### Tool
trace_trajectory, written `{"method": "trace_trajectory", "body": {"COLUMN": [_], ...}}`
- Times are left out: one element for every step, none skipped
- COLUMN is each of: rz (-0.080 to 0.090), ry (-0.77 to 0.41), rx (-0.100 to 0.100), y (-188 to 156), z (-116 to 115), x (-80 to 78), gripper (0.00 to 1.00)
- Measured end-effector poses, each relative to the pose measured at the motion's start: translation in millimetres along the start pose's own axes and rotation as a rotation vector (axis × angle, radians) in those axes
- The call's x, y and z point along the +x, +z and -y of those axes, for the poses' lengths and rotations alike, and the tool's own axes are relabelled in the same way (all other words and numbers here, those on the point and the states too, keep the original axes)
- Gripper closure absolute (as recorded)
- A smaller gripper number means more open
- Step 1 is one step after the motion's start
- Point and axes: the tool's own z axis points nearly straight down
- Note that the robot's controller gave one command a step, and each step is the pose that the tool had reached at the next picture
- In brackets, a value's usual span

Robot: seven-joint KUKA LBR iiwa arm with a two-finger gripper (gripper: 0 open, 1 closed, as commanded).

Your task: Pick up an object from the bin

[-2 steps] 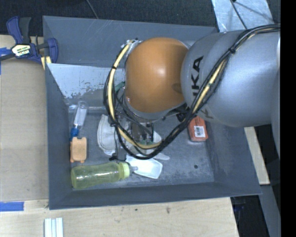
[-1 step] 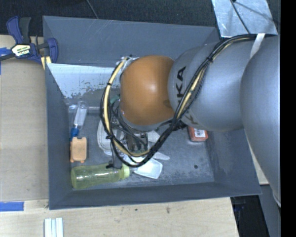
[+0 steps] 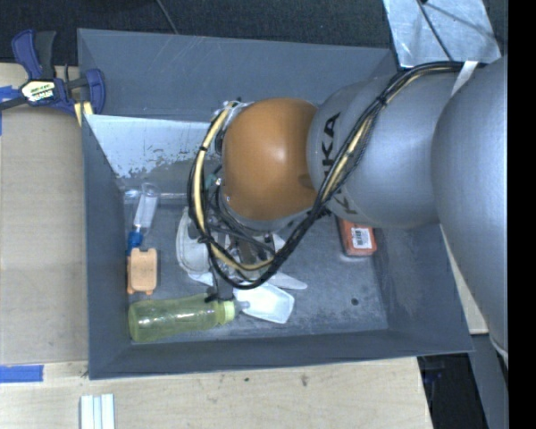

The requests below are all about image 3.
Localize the grey metal bin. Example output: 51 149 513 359
76 28 475 381

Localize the orange-red box with barcode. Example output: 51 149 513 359
337 216 379 259

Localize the clear plastic packet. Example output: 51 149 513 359
233 282 297 325

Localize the pale wood flat board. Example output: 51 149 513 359
0 104 90 366

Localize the small orange plastic case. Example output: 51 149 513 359
125 247 160 297

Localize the yellow-green plastic bottle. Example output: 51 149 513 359
127 293 250 344

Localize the clear spray bottle blue cap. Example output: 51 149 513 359
125 182 162 257

